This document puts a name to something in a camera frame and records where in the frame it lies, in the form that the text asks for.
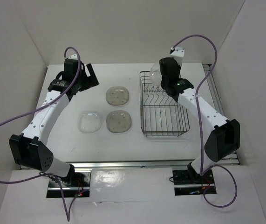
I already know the clear plate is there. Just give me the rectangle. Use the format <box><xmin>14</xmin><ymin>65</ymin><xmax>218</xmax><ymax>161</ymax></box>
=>
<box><xmin>149</xmin><ymin>63</ymin><xmax>162</xmax><ymax>86</ymax></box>
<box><xmin>77</xmin><ymin>111</ymin><xmax>102</xmax><ymax>134</ymax></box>

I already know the smoky plate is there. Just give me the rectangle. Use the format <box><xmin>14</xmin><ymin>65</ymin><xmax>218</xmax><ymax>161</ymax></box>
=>
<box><xmin>106</xmin><ymin>86</ymin><xmax>130</xmax><ymax>106</ymax></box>
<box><xmin>106</xmin><ymin>110</ymin><xmax>132</xmax><ymax>133</ymax></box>

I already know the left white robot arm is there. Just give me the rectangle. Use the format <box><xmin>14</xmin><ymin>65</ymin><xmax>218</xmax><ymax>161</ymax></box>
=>
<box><xmin>9</xmin><ymin>54</ymin><xmax>99</xmax><ymax>186</ymax></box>

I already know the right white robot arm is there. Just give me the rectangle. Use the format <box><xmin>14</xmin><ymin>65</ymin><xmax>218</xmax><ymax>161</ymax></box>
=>
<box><xmin>159</xmin><ymin>57</ymin><xmax>240</xmax><ymax>183</ymax></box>

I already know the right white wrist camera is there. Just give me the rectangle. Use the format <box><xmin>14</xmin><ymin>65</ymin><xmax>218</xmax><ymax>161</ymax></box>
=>
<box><xmin>170</xmin><ymin>47</ymin><xmax>185</xmax><ymax>66</ymax></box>

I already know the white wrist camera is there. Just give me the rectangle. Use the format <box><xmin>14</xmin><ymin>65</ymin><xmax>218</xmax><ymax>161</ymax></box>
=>
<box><xmin>65</xmin><ymin>54</ymin><xmax>78</xmax><ymax>60</ymax></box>
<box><xmin>170</xmin><ymin>47</ymin><xmax>185</xmax><ymax>66</ymax></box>

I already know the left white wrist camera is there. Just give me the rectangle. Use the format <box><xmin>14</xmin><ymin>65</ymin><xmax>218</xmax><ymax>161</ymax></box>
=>
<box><xmin>65</xmin><ymin>54</ymin><xmax>78</xmax><ymax>60</ymax></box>

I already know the wire dish rack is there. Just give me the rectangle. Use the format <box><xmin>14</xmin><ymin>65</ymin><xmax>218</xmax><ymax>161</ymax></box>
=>
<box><xmin>139</xmin><ymin>71</ymin><xmax>190</xmax><ymax>138</ymax></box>

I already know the front aluminium rail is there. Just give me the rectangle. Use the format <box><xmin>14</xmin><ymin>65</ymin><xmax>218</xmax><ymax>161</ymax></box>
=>
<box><xmin>20</xmin><ymin>159</ymin><xmax>194</xmax><ymax>170</ymax></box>

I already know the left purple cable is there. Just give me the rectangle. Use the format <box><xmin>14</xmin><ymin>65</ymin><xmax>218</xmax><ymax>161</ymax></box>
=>
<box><xmin>0</xmin><ymin>46</ymin><xmax>82</xmax><ymax>222</ymax></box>

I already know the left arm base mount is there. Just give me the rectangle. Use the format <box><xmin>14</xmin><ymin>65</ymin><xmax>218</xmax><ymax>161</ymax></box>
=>
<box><xmin>46</xmin><ymin>170</ymin><xmax>91</xmax><ymax>198</ymax></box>

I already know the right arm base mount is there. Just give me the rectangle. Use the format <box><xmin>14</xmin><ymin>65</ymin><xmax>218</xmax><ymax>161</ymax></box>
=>
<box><xmin>169</xmin><ymin>170</ymin><xmax>217</xmax><ymax>196</ymax></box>

